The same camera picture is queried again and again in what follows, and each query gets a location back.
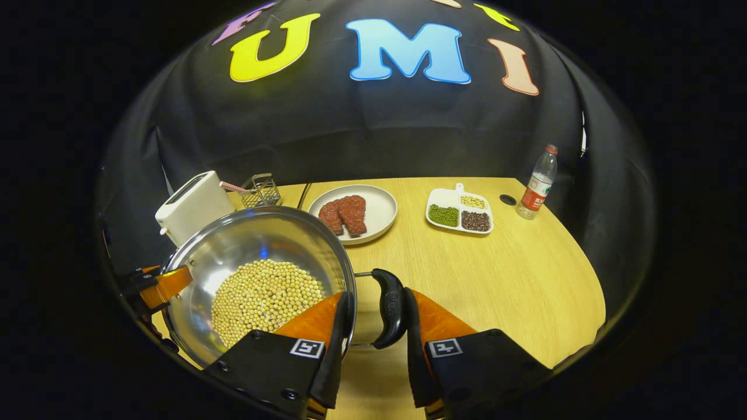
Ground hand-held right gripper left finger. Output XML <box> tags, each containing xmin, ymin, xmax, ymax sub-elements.
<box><xmin>203</xmin><ymin>290</ymin><xmax>351</xmax><ymax>419</ymax></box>

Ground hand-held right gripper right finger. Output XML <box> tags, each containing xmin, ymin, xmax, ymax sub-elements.
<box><xmin>404</xmin><ymin>287</ymin><xmax>552</xmax><ymax>419</ymax></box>

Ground stainless steel pot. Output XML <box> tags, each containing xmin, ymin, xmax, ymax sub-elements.
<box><xmin>159</xmin><ymin>205</ymin><xmax>409</xmax><ymax>369</ymax></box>

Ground white toaster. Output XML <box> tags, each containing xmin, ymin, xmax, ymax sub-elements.
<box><xmin>155</xmin><ymin>170</ymin><xmax>236</xmax><ymax>247</ymax></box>

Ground large soybean pile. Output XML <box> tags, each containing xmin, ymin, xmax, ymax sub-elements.
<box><xmin>211</xmin><ymin>258</ymin><xmax>327</xmax><ymax>349</ymax></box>

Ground red meat slice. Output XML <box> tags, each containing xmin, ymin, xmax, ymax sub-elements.
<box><xmin>319</xmin><ymin>199</ymin><xmax>345</xmax><ymax>236</ymax></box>
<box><xmin>338</xmin><ymin>195</ymin><xmax>368</xmax><ymax>237</ymax></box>

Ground green mung bean heap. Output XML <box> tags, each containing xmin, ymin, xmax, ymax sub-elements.
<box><xmin>428</xmin><ymin>204</ymin><xmax>460</xmax><ymax>228</ymax></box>

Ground dark red bean heap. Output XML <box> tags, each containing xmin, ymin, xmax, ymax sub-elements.
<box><xmin>461</xmin><ymin>211</ymin><xmax>491</xmax><ymax>232</ymax></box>

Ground white round plate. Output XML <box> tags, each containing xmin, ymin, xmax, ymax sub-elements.
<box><xmin>308</xmin><ymin>184</ymin><xmax>399</xmax><ymax>246</ymax></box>

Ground white divided tray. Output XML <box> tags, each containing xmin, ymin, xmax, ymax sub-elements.
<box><xmin>425</xmin><ymin>183</ymin><xmax>494</xmax><ymax>235</ymax></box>

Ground clear plastic water bottle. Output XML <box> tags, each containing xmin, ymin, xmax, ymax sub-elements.
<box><xmin>516</xmin><ymin>144</ymin><xmax>559</xmax><ymax>221</ymax></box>

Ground black backdrop cloth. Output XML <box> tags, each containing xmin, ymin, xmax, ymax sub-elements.
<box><xmin>96</xmin><ymin>0</ymin><xmax>657</xmax><ymax>327</ymax></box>

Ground small wire basket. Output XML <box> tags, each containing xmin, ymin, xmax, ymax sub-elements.
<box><xmin>240</xmin><ymin>173</ymin><xmax>282</xmax><ymax>208</ymax></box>

